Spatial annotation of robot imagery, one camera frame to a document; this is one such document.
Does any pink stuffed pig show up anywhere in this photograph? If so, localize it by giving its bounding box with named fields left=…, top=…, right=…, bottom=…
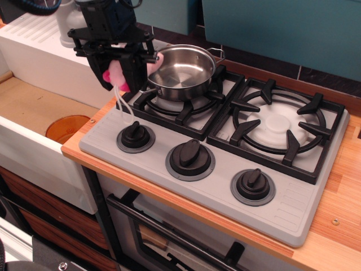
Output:
left=102, top=51, right=165, bottom=125

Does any oven door with handle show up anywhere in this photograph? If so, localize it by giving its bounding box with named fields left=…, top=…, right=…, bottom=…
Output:
left=106, top=189, right=245, bottom=270

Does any black middle stove knob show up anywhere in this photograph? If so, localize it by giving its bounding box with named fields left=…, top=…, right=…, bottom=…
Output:
left=165, top=139, right=215, bottom=182

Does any black right stove knob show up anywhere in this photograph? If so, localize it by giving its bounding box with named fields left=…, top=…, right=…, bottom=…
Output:
left=230, top=168, right=276, bottom=207

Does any wooden drawer front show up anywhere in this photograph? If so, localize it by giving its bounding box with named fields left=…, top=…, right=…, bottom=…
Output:
left=1, top=168, right=120, bottom=270

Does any stainless steel pan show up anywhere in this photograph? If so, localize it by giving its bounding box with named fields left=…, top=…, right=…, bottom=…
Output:
left=141, top=44, right=226, bottom=102

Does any white sink unit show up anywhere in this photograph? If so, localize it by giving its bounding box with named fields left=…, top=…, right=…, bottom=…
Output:
left=1, top=14, right=113, bottom=214

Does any teal cabinet right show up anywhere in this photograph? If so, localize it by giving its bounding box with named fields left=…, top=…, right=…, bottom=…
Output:
left=202, top=1, right=360, bottom=81

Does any orange plastic bowl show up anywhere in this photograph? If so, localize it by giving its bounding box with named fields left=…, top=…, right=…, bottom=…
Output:
left=45, top=115, right=90, bottom=144

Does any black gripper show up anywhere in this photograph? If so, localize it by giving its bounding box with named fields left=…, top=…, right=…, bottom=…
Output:
left=68, top=1, right=159, bottom=93

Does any grey toy faucet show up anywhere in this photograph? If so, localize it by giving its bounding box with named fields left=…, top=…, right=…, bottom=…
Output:
left=55, top=0, right=86, bottom=48

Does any black left stove knob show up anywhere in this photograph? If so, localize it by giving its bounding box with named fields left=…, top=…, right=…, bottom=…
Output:
left=116, top=121, right=156, bottom=154

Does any black left burner grate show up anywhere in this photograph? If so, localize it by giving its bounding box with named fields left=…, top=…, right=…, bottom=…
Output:
left=122, top=65, right=245, bottom=141

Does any black burner grate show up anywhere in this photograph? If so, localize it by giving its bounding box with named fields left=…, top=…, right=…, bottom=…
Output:
left=122, top=65, right=245, bottom=141
left=207, top=78, right=349, bottom=185

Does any black right burner grate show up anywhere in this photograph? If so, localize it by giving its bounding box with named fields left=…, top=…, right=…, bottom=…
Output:
left=207, top=78, right=349, bottom=185

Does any grey toy stove top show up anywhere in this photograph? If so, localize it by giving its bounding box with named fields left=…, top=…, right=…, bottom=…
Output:
left=79, top=78, right=350, bottom=247

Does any black stove knob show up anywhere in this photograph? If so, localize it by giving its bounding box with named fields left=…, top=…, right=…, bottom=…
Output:
left=116, top=121, right=156, bottom=154
left=230, top=168, right=276, bottom=207
left=165, top=139, right=215, bottom=182

